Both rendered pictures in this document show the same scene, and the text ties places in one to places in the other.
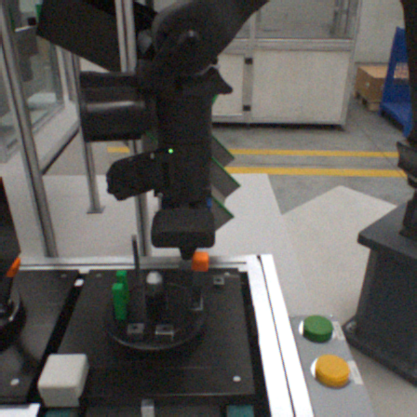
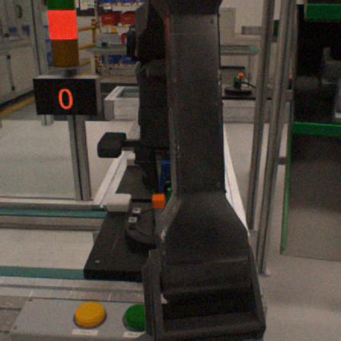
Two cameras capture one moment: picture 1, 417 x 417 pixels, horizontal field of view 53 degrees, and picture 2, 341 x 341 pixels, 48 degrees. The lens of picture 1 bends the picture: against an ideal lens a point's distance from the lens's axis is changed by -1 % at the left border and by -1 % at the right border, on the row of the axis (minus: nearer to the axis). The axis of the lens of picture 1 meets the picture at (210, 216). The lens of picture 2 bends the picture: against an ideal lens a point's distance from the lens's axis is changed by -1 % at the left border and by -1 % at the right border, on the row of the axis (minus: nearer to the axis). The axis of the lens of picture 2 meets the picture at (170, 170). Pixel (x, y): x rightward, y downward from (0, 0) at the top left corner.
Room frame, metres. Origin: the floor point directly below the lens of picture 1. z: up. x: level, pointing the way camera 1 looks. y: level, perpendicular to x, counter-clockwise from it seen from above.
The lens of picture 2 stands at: (0.49, -0.56, 1.36)
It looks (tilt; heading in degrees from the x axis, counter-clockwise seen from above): 23 degrees down; 94
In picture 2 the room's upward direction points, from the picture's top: straight up
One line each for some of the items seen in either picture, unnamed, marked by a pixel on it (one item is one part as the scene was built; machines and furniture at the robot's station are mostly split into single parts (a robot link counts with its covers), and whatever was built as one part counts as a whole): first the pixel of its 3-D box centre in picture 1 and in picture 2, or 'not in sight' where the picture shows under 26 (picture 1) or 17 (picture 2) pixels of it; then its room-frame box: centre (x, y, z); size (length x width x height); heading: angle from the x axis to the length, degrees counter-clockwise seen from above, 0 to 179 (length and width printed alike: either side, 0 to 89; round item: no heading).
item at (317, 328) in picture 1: (317, 329); (139, 318); (0.42, -0.14, 0.96); 0.04 x 0.04 x 0.02
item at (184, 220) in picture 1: (185, 172); (157, 129); (0.43, 0.03, 1.19); 0.19 x 0.06 x 0.08; 1
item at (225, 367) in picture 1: (157, 325); (161, 236); (0.43, 0.07, 0.96); 0.24 x 0.24 x 0.02; 1
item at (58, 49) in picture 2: not in sight; (65, 52); (0.23, 0.19, 1.28); 0.05 x 0.05 x 0.05
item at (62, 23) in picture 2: not in sight; (62, 24); (0.23, 0.19, 1.33); 0.05 x 0.05 x 0.05
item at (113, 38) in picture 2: not in sight; (107, 39); (-0.96, 5.64, 0.90); 0.40 x 0.30 x 0.17; 89
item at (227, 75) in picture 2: not in sight; (225, 74); (0.87, 5.64, 0.40); 0.61 x 0.41 x 0.22; 177
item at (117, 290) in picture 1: (119, 302); not in sight; (0.41, 0.12, 1.01); 0.01 x 0.01 x 0.05; 1
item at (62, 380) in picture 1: (65, 380); (119, 206); (0.33, 0.17, 0.97); 0.05 x 0.05 x 0.04; 1
